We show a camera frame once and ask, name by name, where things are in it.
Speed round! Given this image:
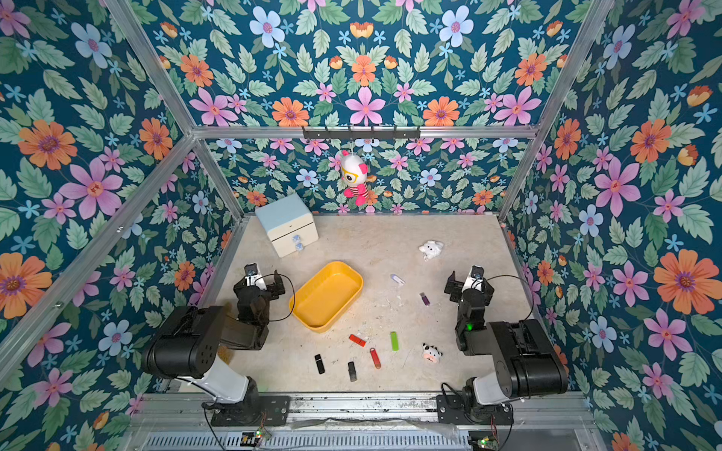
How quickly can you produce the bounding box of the purple usb drive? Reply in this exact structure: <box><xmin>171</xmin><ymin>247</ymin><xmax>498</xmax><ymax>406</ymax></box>
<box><xmin>419</xmin><ymin>292</ymin><xmax>431</xmax><ymax>306</ymax></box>

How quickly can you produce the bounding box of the yellow plastic storage box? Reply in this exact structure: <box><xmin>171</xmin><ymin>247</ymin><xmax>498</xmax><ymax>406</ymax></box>
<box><xmin>289</xmin><ymin>261</ymin><xmax>364</xmax><ymax>334</ymax></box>

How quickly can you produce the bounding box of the green usb drive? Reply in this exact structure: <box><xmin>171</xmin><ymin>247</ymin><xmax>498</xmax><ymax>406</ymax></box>
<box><xmin>390</xmin><ymin>332</ymin><xmax>400</xmax><ymax>351</ymax></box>

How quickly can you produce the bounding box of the black usb drive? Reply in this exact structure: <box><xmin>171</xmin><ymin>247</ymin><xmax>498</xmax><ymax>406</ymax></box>
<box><xmin>314</xmin><ymin>354</ymin><xmax>325</xmax><ymax>375</ymax></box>
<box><xmin>347</xmin><ymin>361</ymin><xmax>357</xmax><ymax>383</ymax></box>

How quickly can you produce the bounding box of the red translucent usb drive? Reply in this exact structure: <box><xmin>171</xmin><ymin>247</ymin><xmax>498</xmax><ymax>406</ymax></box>
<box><xmin>370</xmin><ymin>348</ymin><xmax>382</xmax><ymax>369</ymax></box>

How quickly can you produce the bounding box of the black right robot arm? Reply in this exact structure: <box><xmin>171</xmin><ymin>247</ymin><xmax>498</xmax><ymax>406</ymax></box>
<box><xmin>444</xmin><ymin>266</ymin><xmax>569</xmax><ymax>412</ymax></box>

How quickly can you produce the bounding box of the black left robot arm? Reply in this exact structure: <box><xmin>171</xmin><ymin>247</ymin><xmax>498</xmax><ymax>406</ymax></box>
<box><xmin>141</xmin><ymin>263</ymin><xmax>294</xmax><ymax>405</ymax></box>

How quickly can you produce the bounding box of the red capped usb drive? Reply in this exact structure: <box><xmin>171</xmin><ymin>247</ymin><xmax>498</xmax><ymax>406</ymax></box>
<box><xmin>349</xmin><ymin>334</ymin><xmax>367</xmax><ymax>348</ymax></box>

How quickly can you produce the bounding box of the white plush sheep toy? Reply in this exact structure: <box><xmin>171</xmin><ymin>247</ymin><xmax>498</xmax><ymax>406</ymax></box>
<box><xmin>419</xmin><ymin>240</ymin><xmax>445</xmax><ymax>261</ymax></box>

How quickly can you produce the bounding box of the black white cow toy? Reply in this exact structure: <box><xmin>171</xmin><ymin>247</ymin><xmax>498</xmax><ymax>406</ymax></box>
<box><xmin>422</xmin><ymin>343</ymin><xmax>443</xmax><ymax>364</ymax></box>

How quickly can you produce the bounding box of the white mini drawer cabinet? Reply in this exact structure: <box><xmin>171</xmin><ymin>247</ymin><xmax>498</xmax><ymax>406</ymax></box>
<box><xmin>256</xmin><ymin>194</ymin><xmax>319</xmax><ymax>257</ymax></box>

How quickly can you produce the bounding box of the pink white hanging doll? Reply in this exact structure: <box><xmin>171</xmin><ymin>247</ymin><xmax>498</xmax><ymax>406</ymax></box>
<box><xmin>340</xmin><ymin>150</ymin><xmax>373</xmax><ymax>208</ymax></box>

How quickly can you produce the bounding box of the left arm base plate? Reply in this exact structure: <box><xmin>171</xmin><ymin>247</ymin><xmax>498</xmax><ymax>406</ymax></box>
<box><xmin>211</xmin><ymin>395</ymin><xmax>291</xmax><ymax>428</ymax></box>

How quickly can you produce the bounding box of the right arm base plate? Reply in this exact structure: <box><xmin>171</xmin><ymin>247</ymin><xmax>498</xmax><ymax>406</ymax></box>
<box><xmin>435</xmin><ymin>394</ymin><xmax>514</xmax><ymax>426</ymax></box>

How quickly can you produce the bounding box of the aluminium front rail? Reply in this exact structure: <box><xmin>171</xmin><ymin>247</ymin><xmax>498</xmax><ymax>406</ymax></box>
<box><xmin>120</xmin><ymin>392</ymin><xmax>607</xmax><ymax>450</ymax></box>

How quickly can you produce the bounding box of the black wall hook rail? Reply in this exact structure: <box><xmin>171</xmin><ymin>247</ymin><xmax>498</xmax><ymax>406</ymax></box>
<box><xmin>302</xmin><ymin>126</ymin><xmax>421</xmax><ymax>141</ymax></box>

